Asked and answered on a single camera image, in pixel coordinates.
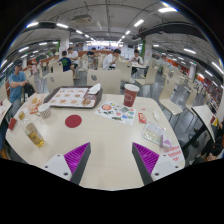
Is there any white crumpled napkin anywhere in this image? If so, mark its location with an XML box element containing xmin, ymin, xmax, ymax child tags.
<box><xmin>87</xmin><ymin>83</ymin><xmax>102</xmax><ymax>96</ymax></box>

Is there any beige chair round hole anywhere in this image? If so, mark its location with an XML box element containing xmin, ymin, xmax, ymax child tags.
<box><xmin>46</xmin><ymin>70</ymin><xmax>75</xmax><ymax>93</ymax></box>
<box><xmin>86</xmin><ymin>68</ymin><xmax>122</xmax><ymax>95</ymax></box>

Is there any person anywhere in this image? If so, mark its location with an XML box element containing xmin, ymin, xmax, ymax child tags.
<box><xmin>102</xmin><ymin>48</ymin><xmax>122</xmax><ymax>71</ymax></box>
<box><xmin>131</xmin><ymin>49</ymin><xmax>144</xmax><ymax>67</ymax></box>
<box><xmin>86</xmin><ymin>47</ymin><xmax>98</xmax><ymax>58</ymax></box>
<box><xmin>8</xmin><ymin>59</ymin><xmax>29</xmax><ymax>118</ymax></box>
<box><xmin>199</xmin><ymin>116</ymin><xmax>224</xmax><ymax>162</ymax></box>
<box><xmin>67</xmin><ymin>47</ymin><xmax>80</xmax><ymax>66</ymax></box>
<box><xmin>59</xmin><ymin>50</ymin><xmax>76</xmax><ymax>73</ymax></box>

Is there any white checked mug gold handle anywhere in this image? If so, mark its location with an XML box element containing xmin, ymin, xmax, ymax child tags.
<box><xmin>37</xmin><ymin>103</ymin><xmax>53</xmax><ymax>120</ymax></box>

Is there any printed paper tray liner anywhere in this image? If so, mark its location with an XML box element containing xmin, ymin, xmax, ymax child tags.
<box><xmin>49</xmin><ymin>87</ymin><xmax>98</xmax><ymax>108</ymax></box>

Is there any small white packet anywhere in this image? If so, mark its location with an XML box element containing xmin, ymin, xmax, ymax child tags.
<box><xmin>152</xmin><ymin>110</ymin><xmax>161</xmax><ymax>122</ymax></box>

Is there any dark brown food tray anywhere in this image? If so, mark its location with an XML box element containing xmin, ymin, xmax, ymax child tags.
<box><xmin>43</xmin><ymin>85</ymin><xmax>104</xmax><ymax>109</ymax></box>

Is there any group of beige chairs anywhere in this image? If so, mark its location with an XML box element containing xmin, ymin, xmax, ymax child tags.
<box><xmin>24</xmin><ymin>54</ymin><xmax>224</xmax><ymax>118</ymax></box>

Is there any group of ceiling lights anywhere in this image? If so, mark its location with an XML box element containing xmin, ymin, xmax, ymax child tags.
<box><xmin>0</xmin><ymin>6</ymin><xmax>224</xmax><ymax>76</ymax></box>

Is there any white neighbouring table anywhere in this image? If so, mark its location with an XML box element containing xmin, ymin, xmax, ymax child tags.
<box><xmin>0</xmin><ymin>98</ymin><xmax>13</xmax><ymax>126</ymax></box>
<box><xmin>191</xmin><ymin>104</ymin><xmax>218</xmax><ymax>143</ymax></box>

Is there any black backpack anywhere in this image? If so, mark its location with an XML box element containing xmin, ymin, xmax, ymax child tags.
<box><xmin>22</xmin><ymin>82</ymin><xmax>36</xmax><ymax>98</ymax></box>

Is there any small red sauce packet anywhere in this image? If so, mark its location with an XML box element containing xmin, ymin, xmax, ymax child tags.
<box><xmin>137</xmin><ymin>112</ymin><xmax>148</xmax><ymax>125</ymax></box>

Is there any colourful printed sticker sheet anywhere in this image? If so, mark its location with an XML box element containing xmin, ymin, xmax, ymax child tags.
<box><xmin>94</xmin><ymin>100</ymin><xmax>137</xmax><ymax>127</ymax></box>

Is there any shiny holographic plastic pouch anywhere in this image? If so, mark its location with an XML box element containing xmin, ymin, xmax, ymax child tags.
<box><xmin>141</xmin><ymin>120</ymin><xmax>173</xmax><ymax>149</ymax></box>

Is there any flat round red coaster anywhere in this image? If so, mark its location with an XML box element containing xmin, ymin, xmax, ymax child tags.
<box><xmin>64</xmin><ymin>114</ymin><xmax>83</xmax><ymax>129</ymax></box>

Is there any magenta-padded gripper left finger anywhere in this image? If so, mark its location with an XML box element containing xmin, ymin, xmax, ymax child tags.
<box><xmin>42</xmin><ymin>142</ymin><xmax>92</xmax><ymax>186</ymax></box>

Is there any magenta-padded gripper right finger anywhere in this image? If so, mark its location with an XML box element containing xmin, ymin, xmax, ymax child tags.
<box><xmin>131</xmin><ymin>142</ymin><xmax>184</xmax><ymax>186</ymax></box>

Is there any ceiling air conditioner unit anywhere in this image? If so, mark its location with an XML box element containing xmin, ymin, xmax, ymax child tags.
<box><xmin>70</xmin><ymin>14</ymin><xmax>93</xmax><ymax>25</ymax></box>

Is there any clear tea bottle yellow cap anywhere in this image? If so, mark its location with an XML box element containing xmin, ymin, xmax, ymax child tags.
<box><xmin>17</xmin><ymin>109</ymin><xmax>46</xmax><ymax>150</ymax></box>

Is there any red paper cup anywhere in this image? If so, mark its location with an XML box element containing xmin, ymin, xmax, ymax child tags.
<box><xmin>122</xmin><ymin>83</ymin><xmax>141</xmax><ymax>108</ymax></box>

